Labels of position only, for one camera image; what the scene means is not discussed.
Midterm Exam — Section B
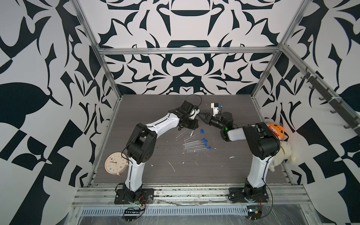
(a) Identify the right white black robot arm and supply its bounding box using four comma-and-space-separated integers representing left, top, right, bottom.
199, 112, 281, 196

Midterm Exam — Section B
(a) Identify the test tube front most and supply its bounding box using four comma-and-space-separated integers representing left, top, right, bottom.
186, 146, 211, 152

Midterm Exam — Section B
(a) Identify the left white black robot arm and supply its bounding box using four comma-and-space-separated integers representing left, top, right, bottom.
124, 101, 200, 195

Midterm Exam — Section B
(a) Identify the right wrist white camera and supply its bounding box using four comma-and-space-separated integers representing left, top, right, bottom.
211, 103, 222, 117

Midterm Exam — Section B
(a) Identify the orange shark plush toy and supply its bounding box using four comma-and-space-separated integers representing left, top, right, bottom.
266, 123, 288, 141

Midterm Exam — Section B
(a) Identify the aluminium frame front rail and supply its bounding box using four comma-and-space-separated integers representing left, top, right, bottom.
71, 184, 312, 206

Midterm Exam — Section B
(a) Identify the beige round alarm clock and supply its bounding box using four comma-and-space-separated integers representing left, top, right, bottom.
105, 152, 129, 176

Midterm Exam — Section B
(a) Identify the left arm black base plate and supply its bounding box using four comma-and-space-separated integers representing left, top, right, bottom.
114, 187, 155, 204

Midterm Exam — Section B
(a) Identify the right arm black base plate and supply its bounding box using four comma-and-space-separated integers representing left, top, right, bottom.
228, 186, 269, 203

